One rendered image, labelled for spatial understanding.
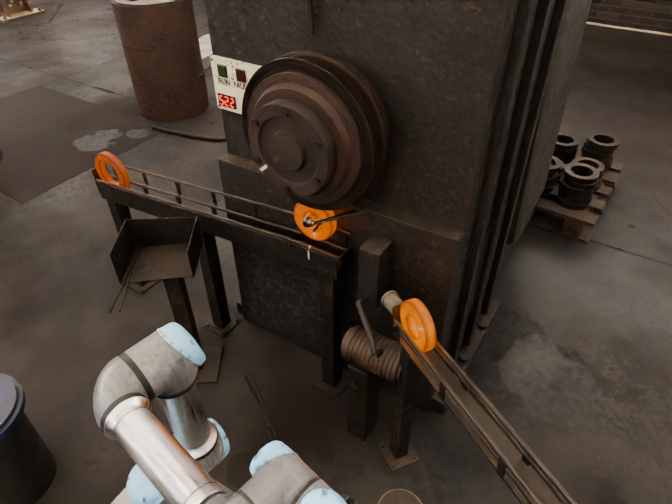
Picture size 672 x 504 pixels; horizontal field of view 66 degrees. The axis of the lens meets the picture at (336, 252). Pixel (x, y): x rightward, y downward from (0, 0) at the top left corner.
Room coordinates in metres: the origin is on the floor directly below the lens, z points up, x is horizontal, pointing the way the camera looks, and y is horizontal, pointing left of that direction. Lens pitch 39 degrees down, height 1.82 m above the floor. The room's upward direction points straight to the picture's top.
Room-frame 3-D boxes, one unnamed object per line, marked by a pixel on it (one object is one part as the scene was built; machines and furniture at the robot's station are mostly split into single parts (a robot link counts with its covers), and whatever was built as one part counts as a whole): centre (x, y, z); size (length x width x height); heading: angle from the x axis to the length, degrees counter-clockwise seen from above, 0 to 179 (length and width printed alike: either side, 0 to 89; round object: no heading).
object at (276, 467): (0.44, 0.10, 0.96); 0.11 x 0.11 x 0.08; 46
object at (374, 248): (1.30, -0.13, 0.68); 0.11 x 0.08 x 0.24; 147
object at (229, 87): (1.69, 0.30, 1.15); 0.26 x 0.02 x 0.18; 57
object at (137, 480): (0.65, 0.46, 0.52); 0.13 x 0.12 x 0.14; 136
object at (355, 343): (1.12, -0.13, 0.27); 0.22 x 0.13 x 0.53; 57
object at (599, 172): (2.96, -1.15, 0.22); 1.20 x 0.81 x 0.44; 55
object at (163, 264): (1.46, 0.64, 0.36); 0.26 x 0.20 x 0.72; 92
